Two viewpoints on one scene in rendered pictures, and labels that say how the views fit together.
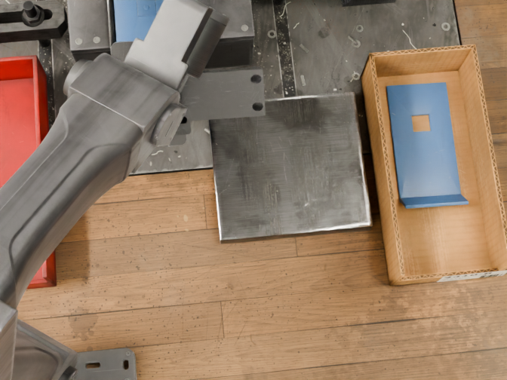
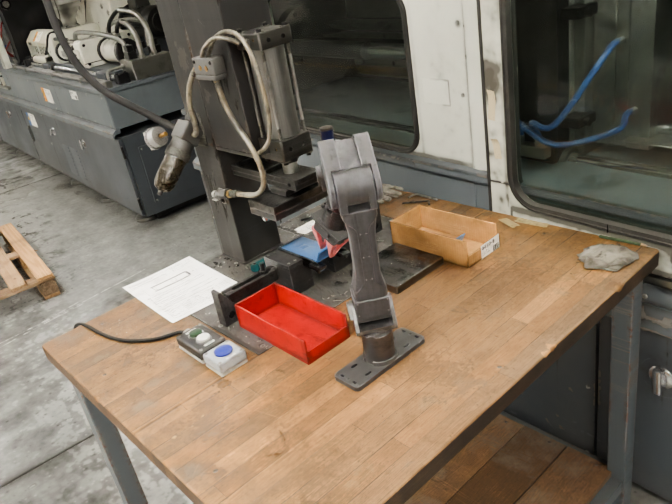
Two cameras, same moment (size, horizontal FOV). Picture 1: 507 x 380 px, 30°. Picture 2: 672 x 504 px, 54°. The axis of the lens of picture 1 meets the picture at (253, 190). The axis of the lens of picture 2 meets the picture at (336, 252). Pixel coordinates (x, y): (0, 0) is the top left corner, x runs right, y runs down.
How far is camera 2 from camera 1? 1.18 m
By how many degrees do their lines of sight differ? 50
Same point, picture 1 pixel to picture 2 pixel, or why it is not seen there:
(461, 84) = (427, 226)
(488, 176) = (462, 222)
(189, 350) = (422, 318)
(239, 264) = (411, 294)
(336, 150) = (407, 253)
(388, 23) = (386, 233)
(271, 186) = (397, 269)
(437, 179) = not seen: hidden behind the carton
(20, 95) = (275, 310)
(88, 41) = (292, 261)
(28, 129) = (289, 314)
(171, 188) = not seen: hidden behind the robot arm
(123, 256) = not seen: hidden behind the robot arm
